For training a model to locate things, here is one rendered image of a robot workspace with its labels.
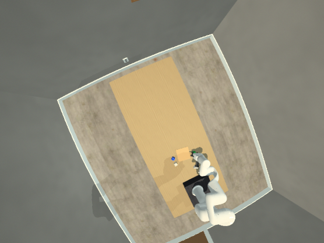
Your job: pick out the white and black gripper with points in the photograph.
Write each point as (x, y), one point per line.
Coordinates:
(196, 155)

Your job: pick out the light orange flat mat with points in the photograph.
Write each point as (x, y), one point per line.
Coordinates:
(183, 154)

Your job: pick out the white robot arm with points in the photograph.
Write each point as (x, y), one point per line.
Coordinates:
(207, 202)

